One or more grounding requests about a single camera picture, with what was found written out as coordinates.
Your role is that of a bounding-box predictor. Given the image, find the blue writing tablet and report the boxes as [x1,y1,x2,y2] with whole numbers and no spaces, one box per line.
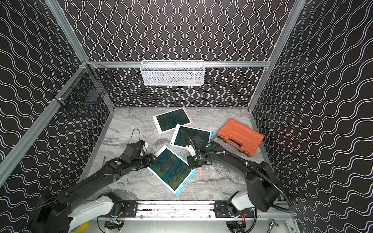
[148,145,196,196]
[170,124,214,149]

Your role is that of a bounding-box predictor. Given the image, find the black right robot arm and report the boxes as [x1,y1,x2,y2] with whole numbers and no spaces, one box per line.
[187,136,294,215]

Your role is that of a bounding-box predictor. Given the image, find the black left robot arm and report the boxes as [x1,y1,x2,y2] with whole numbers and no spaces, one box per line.
[27,140,155,233]

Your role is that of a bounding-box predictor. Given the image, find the pink framed writing tablet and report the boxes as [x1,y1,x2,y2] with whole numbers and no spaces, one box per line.
[153,107,194,134]

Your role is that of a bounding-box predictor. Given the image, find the orange plastic tool case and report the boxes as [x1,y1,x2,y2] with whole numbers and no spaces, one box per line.
[217,118,264,157]

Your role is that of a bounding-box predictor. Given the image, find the yellow tape roll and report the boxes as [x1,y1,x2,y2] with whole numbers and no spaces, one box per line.
[74,221,89,233]

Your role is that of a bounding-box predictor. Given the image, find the metal wrench head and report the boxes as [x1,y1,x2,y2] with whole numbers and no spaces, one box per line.
[267,218,279,233]

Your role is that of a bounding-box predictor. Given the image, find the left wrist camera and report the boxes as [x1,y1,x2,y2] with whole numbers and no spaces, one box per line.
[138,140,149,153]

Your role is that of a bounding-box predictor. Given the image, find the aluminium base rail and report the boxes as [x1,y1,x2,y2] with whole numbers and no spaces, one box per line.
[96,199,292,220]

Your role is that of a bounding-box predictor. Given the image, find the black wire basket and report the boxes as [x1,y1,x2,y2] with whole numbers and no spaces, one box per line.
[57,64,114,117]

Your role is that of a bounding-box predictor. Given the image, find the white wire mesh basket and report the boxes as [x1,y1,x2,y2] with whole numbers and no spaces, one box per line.
[140,60,206,86]

